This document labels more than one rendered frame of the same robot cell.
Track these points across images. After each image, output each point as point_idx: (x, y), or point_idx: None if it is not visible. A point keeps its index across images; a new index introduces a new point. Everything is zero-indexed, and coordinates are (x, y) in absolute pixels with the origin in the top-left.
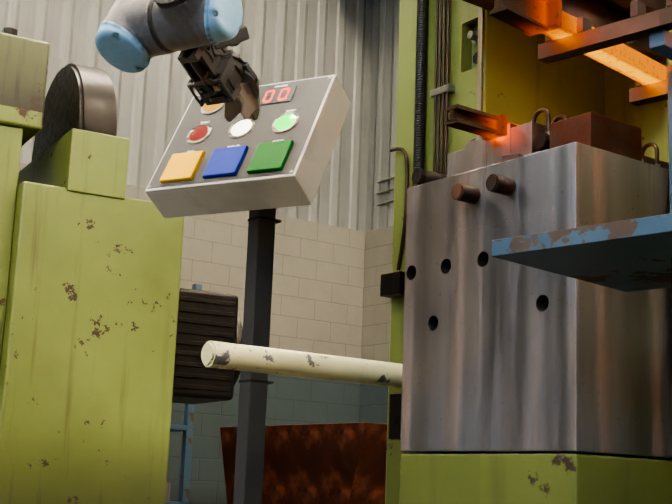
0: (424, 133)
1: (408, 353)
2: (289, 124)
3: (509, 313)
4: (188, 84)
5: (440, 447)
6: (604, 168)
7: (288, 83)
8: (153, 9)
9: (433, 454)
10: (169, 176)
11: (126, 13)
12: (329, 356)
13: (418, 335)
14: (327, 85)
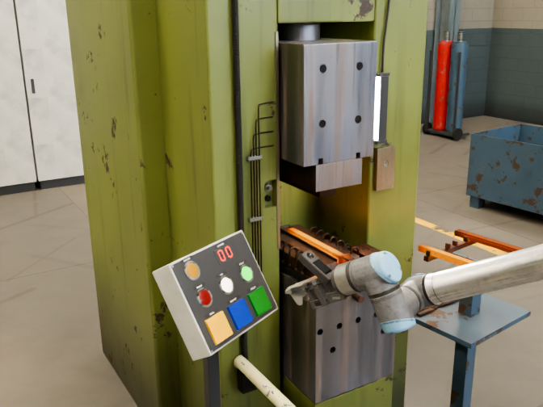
0: None
1: (319, 365)
2: (250, 274)
3: (369, 337)
4: (326, 304)
5: (337, 394)
6: None
7: (223, 241)
8: (421, 304)
9: (333, 398)
10: (220, 338)
11: (412, 309)
12: (269, 381)
13: (325, 356)
14: (245, 239)
